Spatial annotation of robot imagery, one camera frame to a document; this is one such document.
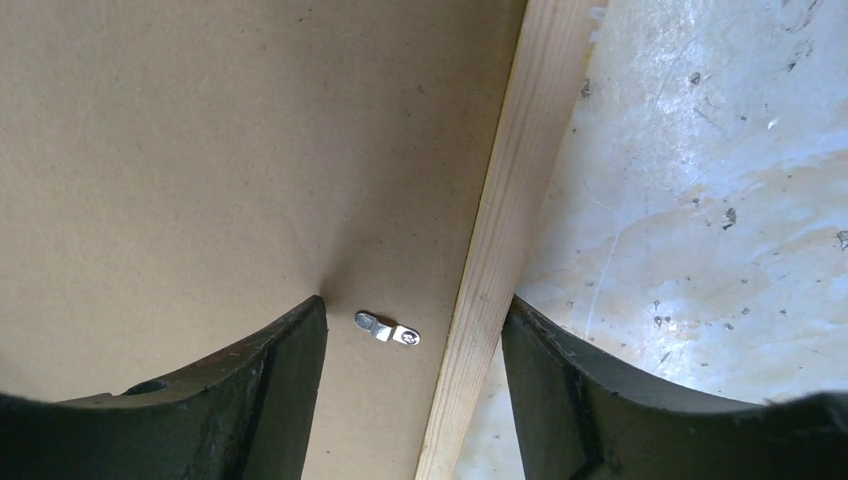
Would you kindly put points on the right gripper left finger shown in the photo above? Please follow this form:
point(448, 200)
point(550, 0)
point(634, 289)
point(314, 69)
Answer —
point(243, 412)

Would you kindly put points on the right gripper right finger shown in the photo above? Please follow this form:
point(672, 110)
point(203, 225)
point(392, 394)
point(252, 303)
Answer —
point(581, 413)

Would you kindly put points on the brown cardboard backing board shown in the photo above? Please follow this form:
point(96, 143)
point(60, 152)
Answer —
point(177, 174)

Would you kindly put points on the yellow wooden picture frame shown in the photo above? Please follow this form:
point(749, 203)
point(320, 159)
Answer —
point(552, 53)

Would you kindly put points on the small metal turn clip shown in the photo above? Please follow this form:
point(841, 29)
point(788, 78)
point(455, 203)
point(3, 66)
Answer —
point(385, 330)

